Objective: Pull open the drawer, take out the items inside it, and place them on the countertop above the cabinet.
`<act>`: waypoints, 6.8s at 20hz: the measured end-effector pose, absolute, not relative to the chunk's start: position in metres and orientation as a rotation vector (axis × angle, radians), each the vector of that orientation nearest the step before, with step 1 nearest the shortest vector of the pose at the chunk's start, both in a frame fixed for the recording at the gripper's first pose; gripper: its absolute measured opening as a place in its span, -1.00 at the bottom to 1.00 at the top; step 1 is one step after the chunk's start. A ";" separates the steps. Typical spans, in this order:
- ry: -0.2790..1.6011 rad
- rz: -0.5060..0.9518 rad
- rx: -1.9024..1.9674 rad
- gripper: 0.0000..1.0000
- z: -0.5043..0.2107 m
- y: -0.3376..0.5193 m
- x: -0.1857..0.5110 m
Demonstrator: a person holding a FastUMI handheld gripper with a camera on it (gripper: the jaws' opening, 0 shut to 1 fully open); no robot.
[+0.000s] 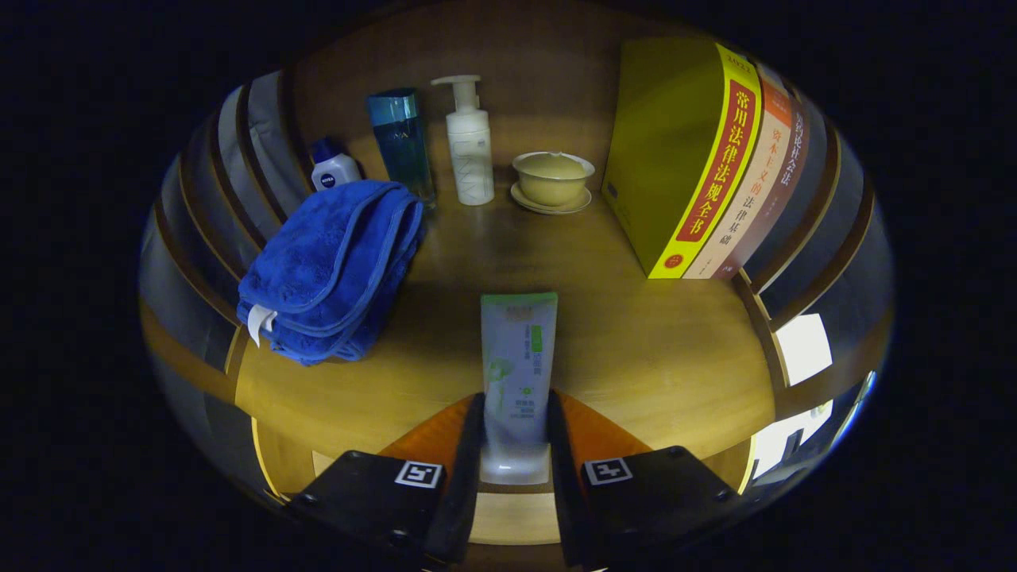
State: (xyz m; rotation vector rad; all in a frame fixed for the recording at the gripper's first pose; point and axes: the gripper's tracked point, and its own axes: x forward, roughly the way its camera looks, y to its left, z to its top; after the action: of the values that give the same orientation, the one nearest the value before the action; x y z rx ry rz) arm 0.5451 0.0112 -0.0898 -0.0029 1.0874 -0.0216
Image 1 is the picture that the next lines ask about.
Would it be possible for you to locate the white green tube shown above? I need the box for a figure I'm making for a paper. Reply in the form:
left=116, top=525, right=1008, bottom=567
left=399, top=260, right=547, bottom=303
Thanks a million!
left=479, top=292, right=559, bottom=485

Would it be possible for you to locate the beige lidded tea bowl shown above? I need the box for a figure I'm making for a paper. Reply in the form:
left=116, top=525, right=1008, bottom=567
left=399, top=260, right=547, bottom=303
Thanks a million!
left=510, top=151, right=596, bottom=215

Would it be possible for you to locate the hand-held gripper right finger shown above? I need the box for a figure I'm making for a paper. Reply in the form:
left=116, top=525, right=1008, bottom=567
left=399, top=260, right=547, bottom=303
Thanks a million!
left=547, top=389, right=736, bottom=569

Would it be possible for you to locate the brown book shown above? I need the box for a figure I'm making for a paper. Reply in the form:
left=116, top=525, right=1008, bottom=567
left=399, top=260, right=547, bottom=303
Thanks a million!
left=713, top=79, right=811, bottom=280

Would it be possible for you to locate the thick yellow book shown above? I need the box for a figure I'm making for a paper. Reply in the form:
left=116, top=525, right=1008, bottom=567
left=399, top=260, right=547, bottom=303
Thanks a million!
left=601, top=36, right=763, bottom=280

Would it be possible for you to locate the beige orange book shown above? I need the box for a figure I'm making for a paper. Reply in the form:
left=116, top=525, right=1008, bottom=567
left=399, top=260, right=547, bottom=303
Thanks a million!
left=683, top=64, right=794, bottom=280

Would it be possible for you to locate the white pump bottle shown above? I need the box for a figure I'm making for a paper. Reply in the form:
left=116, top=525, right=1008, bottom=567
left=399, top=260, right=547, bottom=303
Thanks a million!
left=431, top=75, right=496, bottom=207

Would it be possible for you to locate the wooden countertop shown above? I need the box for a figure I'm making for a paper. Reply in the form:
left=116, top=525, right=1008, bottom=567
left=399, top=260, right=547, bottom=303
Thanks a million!
left=233, top=119, right=778, bottom=497

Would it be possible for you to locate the teal blue bottle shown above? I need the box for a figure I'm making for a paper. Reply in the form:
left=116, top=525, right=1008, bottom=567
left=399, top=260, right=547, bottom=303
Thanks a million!
left=366, top=87, right=436, bottom=209

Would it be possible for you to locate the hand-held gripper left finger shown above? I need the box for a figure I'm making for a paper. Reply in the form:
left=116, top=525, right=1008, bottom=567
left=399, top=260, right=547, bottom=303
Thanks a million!
left=286, top=391, right=487, bottom=569

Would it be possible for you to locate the blue folded towel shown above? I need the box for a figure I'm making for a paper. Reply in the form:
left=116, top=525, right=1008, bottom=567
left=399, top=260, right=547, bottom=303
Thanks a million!
left=237, top=180, right=426, bottom=366

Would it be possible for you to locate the wooden cabinet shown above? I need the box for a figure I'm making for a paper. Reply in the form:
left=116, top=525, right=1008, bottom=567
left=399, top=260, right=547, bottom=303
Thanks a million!
left=139, top=4, right=895, bottom=557

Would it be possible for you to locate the small white blue-capped bottle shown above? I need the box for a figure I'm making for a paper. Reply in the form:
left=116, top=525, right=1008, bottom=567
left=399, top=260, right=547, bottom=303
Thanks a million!
left=310, top=137, right=364, bottom=192

